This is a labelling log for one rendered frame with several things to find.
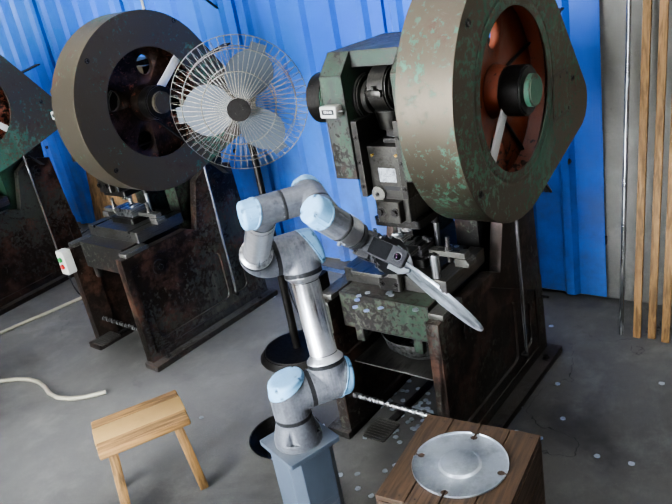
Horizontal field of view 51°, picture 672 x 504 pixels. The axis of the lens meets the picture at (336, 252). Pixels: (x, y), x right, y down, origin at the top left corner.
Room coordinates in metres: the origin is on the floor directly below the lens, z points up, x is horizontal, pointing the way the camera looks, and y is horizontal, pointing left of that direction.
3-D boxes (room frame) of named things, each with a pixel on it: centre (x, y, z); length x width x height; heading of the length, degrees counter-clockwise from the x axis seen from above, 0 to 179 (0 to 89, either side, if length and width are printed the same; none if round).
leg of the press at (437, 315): (2.38, -0.58, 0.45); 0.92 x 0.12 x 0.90; 139
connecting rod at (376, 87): (2.45, -0.29, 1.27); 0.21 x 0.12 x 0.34; 139
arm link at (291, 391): (1.82, 0.22, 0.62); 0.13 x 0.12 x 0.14; 106
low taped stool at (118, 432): (2.27, 0.85, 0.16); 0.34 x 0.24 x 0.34; 111
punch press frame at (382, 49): (2.55, -0.38, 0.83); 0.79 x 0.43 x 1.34; 139
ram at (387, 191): (2.41, -0.26, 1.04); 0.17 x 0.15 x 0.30; 139
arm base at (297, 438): (1.81, 0.22, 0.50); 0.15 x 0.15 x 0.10
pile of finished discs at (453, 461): (1.68, -0.25, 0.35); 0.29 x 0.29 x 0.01
